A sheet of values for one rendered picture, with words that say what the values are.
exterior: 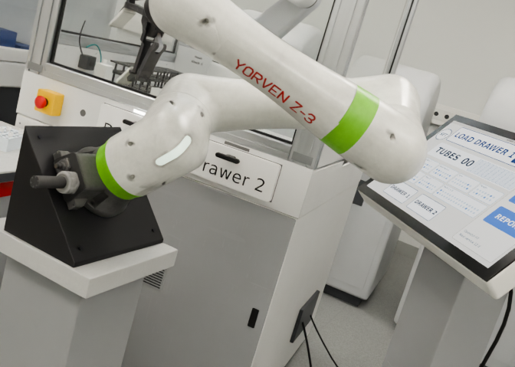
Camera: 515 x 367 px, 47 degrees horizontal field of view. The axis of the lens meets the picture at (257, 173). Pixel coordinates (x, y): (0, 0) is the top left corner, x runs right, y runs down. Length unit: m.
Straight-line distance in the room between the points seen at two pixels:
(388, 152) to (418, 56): 3.76
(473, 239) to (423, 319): 0.29
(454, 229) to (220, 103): 0.51
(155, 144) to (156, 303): 0.93
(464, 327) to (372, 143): 0.50
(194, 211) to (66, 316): 0.69
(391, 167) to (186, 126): 0.37
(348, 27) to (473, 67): 3.11
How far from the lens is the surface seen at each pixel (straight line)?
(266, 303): 1.75
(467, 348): 1.35
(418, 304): 1.37
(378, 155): 0.99
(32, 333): 1.27
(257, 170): 1.65
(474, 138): 1.41
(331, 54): 1.61
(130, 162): 1.09
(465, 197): 1.24
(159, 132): 1.04
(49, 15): 2.04
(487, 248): 1.10
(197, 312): 1.84
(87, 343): 1.25
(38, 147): 1.16
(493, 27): 4.69
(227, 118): 1.18
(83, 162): 1.12
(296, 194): 1.65
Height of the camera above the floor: 1.22
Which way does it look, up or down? 12 degrees down
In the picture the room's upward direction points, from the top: 16 degrees clockwise
